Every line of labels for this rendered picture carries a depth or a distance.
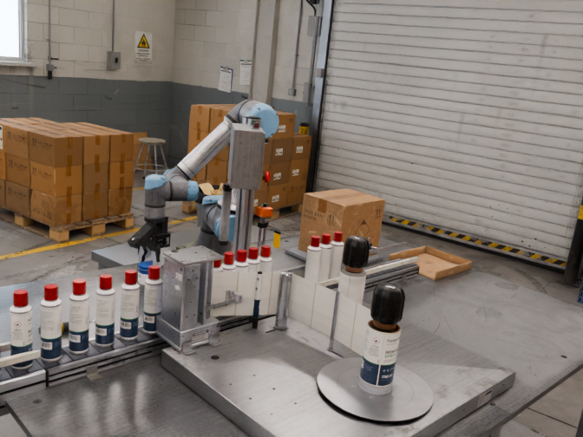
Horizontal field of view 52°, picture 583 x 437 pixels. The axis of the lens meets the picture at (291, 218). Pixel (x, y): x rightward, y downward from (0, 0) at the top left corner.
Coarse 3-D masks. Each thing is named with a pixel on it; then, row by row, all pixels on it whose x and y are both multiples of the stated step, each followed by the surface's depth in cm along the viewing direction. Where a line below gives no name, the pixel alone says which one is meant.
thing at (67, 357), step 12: (408, 264) 263; (372, 276) 244; (144, 336) 174; (156, 336) 174; (96, 348) 165; (108, 348) 165; (120, 348) 166; (36, 360) 155; (60, 360) 157; (72, 360) 157
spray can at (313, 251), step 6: (312, 240) 217; (318, 240) 217; (312, 246) 218; (318, 246) 219; (312, 252) 217; (318, 252) 218; (306, 258) 220; (312, 258) 218; (318, 258) 219; (306, 264) 220; (312, 264) 218; (318, 264) 220; (306, 270) 220; (312, 270) 219; (318, 270) 221; (306, 276) 220; (312, 276) 220
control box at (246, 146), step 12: (240, 132) 186; (252, 132) 186; (264, 132) 190; (240, 144) 187; (252, 144) 187; (264, 144) 188; (240, 156) 188; (252, 156) 188; (228, 168) 203; (240, 168) 189; (252, 168) 189; (228, 180) 199; (240, 180) 190; (252, 180) 190
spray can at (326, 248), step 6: (324, 234) 222; (330, 234) 223; (324, 240) 221; (330, 240) 222; (324, 246) 221; (330, 246) 222; (324, 252) 222; (330, 252) 223; (324, 258) 222; (330, 258) 224; (324, 264) 223; (324, 270) 224; (318, 276) 224; (324, 276) 224
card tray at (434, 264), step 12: (396, 252) 282; (408, 252) 288; (420, 252) 296; (432, 252) 295; (444, 252) 290; (420, 264) 279; (432, 264) 281; (444, 264) 283; (456, 264) 285; (468, 264) 279; (432, 276) 265; (444, 276) 266
